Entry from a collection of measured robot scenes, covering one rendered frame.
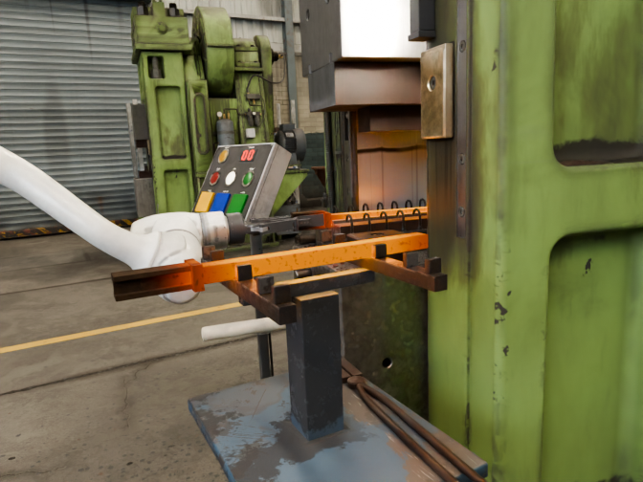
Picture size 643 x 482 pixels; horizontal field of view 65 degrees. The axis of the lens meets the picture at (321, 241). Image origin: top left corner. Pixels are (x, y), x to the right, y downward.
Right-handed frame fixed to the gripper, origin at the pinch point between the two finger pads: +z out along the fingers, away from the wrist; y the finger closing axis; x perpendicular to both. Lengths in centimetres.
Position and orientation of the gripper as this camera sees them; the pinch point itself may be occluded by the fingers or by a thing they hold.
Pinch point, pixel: (308, 220)
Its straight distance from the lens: 125.7
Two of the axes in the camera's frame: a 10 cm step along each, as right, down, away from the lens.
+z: 9.5, -1.2, 3.0
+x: -0.6, -9.8, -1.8
